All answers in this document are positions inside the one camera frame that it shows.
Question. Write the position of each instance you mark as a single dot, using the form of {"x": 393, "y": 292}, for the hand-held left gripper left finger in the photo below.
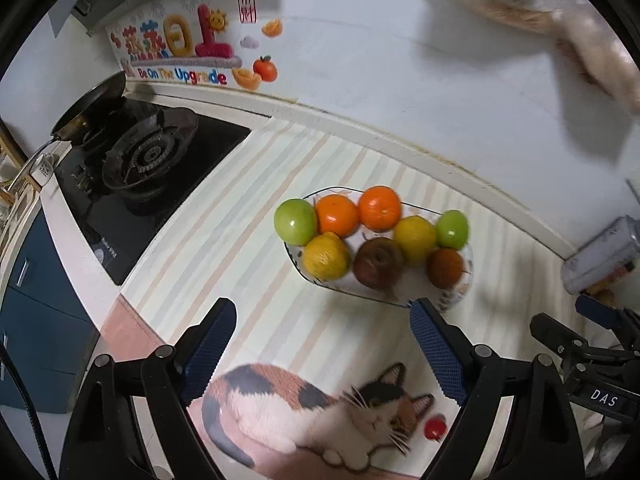
{"x": 210, "y": 350}

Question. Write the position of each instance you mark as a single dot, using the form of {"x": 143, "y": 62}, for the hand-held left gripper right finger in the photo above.
{"x": 440, "y": 355}

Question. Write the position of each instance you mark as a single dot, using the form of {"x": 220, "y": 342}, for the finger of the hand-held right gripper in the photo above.
{"x": 555, "y": 332}
{"x": 597, "y": 310}

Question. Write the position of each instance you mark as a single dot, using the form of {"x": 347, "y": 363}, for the floral oval plate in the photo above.
{"x": 420, "y": 291}

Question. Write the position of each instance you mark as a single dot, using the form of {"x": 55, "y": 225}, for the red cherry tomato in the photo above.
{"x": 435, "y": 428}

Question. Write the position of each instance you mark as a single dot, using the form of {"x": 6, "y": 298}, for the dark brown round fruit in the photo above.
{"x": 445, "y": 267}

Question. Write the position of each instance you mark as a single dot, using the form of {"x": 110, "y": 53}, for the red apple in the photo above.
{"x": 378, "y": 262}

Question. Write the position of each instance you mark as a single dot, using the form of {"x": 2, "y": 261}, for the large smooth lemon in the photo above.
{"x": 415, "y": 239}

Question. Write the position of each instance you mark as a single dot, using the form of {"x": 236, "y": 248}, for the green apple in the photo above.
{"x": 452, "y": 228}
{"x": 295, "y": 220}

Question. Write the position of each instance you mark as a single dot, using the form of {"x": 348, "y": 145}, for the small rough lemon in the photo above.
{"x": 327, "y": 256}

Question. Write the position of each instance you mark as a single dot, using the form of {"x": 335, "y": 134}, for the orange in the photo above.
{"x": 338, "y": 215}
{"x": 380, "y": 208}

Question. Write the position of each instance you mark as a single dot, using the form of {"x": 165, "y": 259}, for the cat-shaped mat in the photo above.
{"x": 300, "y": 410}

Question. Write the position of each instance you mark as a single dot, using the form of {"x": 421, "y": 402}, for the striped counter mat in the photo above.
{"x": 325, "y": 340}

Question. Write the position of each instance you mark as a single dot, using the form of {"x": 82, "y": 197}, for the blue kitchen cabinet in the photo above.
{"x": 35, "y": 300}

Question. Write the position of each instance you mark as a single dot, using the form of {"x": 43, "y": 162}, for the black gas stove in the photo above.
{"x": 150, "y": 170}

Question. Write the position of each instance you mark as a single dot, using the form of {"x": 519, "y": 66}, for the small white object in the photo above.
{"x": 42, "y": 167}

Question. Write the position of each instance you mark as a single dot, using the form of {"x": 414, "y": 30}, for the black frying pan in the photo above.
{"x": 92, "y": 102}

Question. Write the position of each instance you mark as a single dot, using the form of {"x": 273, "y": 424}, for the plastic bag with onions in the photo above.
{"x": 575, "y": 25}

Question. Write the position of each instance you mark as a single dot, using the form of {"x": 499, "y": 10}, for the colourful wall sticker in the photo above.
{"x": 190, "y": 45}

